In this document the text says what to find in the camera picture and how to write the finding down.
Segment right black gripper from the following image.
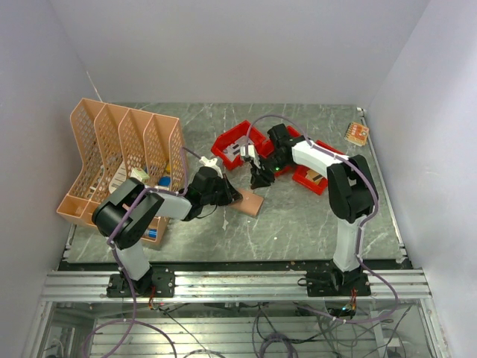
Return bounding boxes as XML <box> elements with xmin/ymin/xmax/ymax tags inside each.
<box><xmin>250</xmin><ymin>153</ymin><xmax>291</xmax><ymax>189</ymax></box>

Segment brown leather card holder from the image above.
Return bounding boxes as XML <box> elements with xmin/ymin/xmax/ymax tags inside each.
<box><xmin>230</xmin><ymin>188</ymin><xmax>264</xmax><ymax>217</ymax></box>

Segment red bin front pair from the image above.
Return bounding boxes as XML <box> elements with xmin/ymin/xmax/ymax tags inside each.
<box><xmin>258</xmin><ymin>124</ymin><xmax>303</xmax><ymax>177</ymax></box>

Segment red bin pair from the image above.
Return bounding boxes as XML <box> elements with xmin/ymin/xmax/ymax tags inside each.
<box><xmin>258</xmin><ymin>124</ymin><xmax>303</xmax><ymax>177</ymax></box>
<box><xmin>291</xmin><ymin>139</ymin><xmax>347</xmax><ymax>195</ymax></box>

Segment white credit card stack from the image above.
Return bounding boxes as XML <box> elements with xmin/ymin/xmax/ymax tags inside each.
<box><xmin>222</xmin><ymin>136</ymin><xmax>254</xmax><ymax>162</ymax></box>

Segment red bin with cards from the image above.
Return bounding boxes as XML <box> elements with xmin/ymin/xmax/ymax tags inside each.
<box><xmin>210</xmin><ymin>119</ymin><xmax>268</xmax><ymax>172</ymax></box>

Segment brown item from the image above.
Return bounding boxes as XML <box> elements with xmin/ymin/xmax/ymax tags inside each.
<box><xmin>306</xmin><ymin>169</ymin><xmax>323</xmax><ymax>185</ymax></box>

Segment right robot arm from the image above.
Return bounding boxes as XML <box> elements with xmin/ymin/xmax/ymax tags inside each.
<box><xmin>241</xmin><ymin>125</ymin><xmax>379</xmax><ymax>298</ymax></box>

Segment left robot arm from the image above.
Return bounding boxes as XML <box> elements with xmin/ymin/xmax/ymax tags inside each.
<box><xmin>92</xmin><ymin>166</ymin><xmax>243</xmax><ymax>298</ymax></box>

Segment white ruler card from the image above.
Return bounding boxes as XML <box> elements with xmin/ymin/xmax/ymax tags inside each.
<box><xmin>108</xmin><ymin>162</ymin><xmax>127</xmax><ymax>193</ymax></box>

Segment yellow blue toy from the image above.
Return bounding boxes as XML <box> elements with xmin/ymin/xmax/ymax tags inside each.
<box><xmin>157</xmin><ymin>163</ymin><xmax>172</xmax><ymax>189</ymax></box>

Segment blue capped bottle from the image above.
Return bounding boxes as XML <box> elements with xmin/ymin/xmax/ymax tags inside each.
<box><xmin>145</xmin><ymin>228</ymin><xmax>157</xmax><ymax>240</ymax></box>

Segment green white carton box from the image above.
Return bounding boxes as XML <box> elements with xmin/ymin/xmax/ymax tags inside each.
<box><xmin>130</xmin><ymin>168</ymin><xmax>150</xmax><ymax>183</ymax></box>

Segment orange spiral notepad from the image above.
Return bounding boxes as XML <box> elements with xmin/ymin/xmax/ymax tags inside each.
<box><xmin>344</xmin><ymin>122</ymin><xmax>369</xmax><ymax>146</ymax></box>

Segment peach file organizer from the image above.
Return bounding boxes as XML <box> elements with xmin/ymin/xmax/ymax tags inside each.
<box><xmin>57</xmin><ymin>98</ymin><xmax>186</xmax><ymax>227</ymax></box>

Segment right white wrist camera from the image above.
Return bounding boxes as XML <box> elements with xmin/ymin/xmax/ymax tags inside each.
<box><xmin>240</xmin><ymin>144</ymin><xmax>257</xmax><ymax>161</ymax></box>

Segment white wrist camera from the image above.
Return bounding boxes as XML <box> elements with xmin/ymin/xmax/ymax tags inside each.
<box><xmin>199</xmin><ymin>156</ymin><xmax>218</xmax><ymax>168</ymax></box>
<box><xmin>240</xmin><ymin>144</ymin><xmax>257</xmax><ymax>161</ymax></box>

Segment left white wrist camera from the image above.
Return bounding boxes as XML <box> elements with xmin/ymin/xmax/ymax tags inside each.
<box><xmin>199</xmin><ymin>156</ymin><xmax>218</xmax><ymax>168</ymax></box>

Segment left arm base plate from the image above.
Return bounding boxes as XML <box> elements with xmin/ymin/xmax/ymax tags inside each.
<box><xmin>106</xmin><ymin>267</ymin><xmax>176</xmax><ymax>298</ymax></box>

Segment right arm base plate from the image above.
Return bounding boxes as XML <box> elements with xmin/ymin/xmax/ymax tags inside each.
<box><xmin>297</xmin><ymin>269</ymin><xmax>371</xmax><ymax>298</ymax></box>

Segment loose floor cables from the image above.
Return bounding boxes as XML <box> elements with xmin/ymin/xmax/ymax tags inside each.
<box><xmin>148</xmin><ymin>298</ymin><xmax>411</xmax><ymax>358</ymax></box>

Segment aluminium rail frame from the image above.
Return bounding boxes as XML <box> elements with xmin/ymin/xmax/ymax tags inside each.
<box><xmin>40</xmin><ymin>269</ymin><xmax>432</xmax><ymax>304</ymax></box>

